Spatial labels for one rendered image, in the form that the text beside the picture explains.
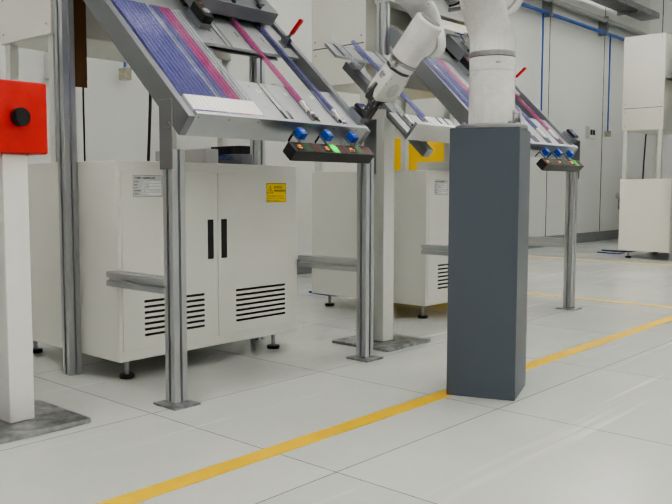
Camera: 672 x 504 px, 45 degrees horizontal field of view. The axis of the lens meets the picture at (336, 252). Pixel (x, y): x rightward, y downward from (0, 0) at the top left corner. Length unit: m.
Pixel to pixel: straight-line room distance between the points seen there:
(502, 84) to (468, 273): 0.49
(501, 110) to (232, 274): 0.97
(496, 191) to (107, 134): 2.55
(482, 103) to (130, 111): 2.51
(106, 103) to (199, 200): 1.86
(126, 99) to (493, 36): 2.53
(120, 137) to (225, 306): 1.90
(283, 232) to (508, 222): 0.88
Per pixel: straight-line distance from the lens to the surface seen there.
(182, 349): 2.05
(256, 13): 2.72
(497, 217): 2.09
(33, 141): 1.94
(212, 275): 2.48
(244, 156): 2.63
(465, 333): 2.13
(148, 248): 2.33
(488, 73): 2.14
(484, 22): 2.15
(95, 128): 4.18
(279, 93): 2.41
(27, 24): 2.72
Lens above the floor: 0.55
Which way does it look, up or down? 5 degrees down
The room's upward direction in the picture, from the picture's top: straight up
